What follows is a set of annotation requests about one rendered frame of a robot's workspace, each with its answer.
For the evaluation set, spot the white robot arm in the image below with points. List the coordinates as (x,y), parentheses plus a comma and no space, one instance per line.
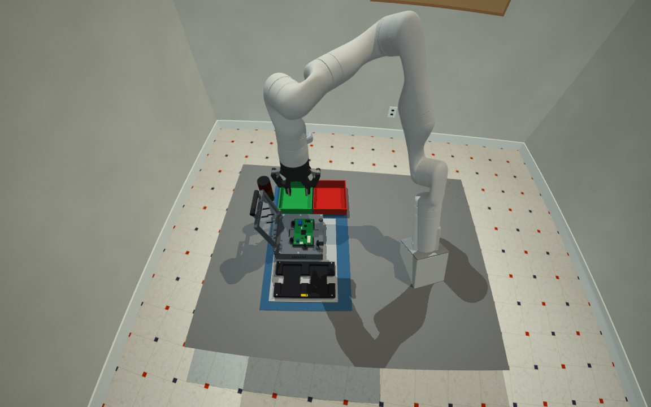
(399,34)

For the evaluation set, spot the red bin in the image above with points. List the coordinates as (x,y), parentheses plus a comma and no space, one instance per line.
(330,197)

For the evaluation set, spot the green circuit board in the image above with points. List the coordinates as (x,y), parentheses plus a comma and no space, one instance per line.
(303,232)

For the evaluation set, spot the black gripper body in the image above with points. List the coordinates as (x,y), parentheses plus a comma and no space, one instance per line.
(304,170)

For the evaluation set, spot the green bin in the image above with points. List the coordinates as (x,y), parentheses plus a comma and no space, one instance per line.
(298,202)

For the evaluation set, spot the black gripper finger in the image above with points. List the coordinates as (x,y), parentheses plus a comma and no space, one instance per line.
(275,174)
(307,183)

